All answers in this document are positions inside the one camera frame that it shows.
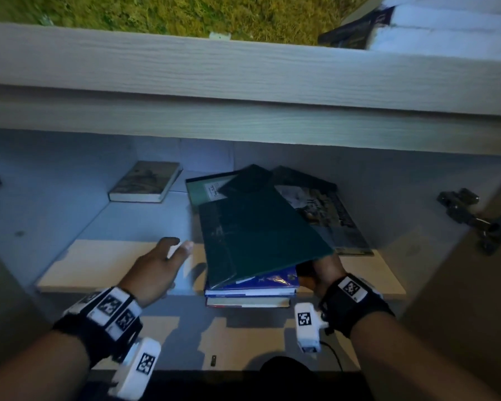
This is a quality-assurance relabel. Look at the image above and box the person's right hand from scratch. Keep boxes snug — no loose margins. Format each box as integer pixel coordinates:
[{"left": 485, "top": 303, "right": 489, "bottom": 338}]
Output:
[{"left": 296, "top": 254, "right": 347, "bottom": 304}]

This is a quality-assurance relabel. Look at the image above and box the person's left hand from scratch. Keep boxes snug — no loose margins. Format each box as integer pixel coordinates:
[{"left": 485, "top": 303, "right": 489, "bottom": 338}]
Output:
[{"left": 117, "top": 237, "right": 195, "bottom": 309}]

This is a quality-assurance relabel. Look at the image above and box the glossy blue book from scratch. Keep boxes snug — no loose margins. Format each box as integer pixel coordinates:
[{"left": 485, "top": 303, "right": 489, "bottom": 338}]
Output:
[{"left": 204, "top": 267, "right": 300, "bottom": 298}]

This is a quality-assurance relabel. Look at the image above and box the Meat Dishes cookbook pile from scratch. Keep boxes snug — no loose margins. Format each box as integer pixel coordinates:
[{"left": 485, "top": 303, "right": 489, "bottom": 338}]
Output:
[{"left": 271, "top": 165, "right": 375, "bottom": 257}]

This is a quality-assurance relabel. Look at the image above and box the large blue photo folder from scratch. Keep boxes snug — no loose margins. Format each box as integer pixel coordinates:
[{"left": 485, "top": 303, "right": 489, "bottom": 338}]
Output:
[{"left": 198, "top": 164, "right": 335, "bottom": 290}]

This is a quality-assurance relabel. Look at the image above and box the small grey paperback book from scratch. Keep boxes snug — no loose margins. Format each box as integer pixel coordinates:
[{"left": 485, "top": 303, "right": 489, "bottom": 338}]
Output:
[{"left": 108, "top": 160, "right": 183, "bottom": 204}]

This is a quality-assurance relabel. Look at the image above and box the person's right forearm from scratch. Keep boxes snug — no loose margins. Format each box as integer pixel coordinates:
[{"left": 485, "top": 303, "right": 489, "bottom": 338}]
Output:
[{"left": 350, "top": 311, "right": 501, "bottom": 401}]

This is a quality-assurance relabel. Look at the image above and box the person's left forearm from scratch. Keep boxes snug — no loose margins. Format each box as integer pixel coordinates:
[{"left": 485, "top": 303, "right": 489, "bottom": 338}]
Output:
[{"left": 0, "top": 329, "right": 91, "bottom": 401}]

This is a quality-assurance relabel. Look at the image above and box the white cabinet door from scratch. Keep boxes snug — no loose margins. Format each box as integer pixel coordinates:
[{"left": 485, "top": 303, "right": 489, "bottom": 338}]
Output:
[
  {"left": 0, "top": 239, "right": 53, "bottom": 372},
  {"left": 400, "top": 167, "right": 501, "bottom": 401}
]

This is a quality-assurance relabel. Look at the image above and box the black marker wristband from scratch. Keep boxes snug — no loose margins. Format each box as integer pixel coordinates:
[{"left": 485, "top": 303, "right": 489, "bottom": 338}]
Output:
[
  {"left": 52, "top": 286, "right": 144, "bottom": 369},
  {"left": 319, "top": 273, "right": 395, "bottom": 339}
]

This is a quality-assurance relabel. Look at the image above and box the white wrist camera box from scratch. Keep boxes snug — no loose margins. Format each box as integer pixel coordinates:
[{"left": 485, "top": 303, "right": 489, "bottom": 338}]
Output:
[
  {"left": 294, "top": 302, "right": 330, "bottom": 354},
  {"left": 108, "top": 337, "right": 162, "bottom": 401}
]

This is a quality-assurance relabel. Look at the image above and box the black camera cable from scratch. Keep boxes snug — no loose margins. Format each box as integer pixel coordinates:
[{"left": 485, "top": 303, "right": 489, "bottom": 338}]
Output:
[{"left": 319, "top": 340, "right": 344, "bottom": 372}]

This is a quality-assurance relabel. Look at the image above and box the green moss wall panel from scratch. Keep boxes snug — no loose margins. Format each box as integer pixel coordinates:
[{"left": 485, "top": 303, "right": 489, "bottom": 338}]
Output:
[{"left": 0, "top": 0, "right": 372, "bottom": 46}]

